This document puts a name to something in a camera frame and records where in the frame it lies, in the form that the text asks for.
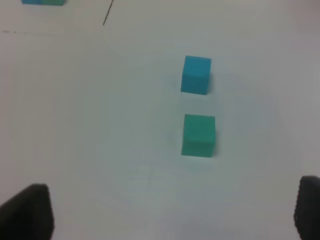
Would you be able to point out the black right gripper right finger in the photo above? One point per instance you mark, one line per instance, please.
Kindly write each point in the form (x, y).
(307, 209)

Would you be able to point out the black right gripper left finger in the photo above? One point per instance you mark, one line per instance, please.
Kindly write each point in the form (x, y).
(28, 215)

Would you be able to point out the green cube block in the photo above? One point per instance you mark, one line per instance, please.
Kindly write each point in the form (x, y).
(199, 135)

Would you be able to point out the blue cube block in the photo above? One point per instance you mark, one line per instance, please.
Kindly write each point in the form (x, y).
(196, 75)

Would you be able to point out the template blue block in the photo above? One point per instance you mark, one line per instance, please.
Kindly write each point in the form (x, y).
(32, 2)

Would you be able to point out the template green block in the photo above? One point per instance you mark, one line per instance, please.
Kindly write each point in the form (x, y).
(53, 2)

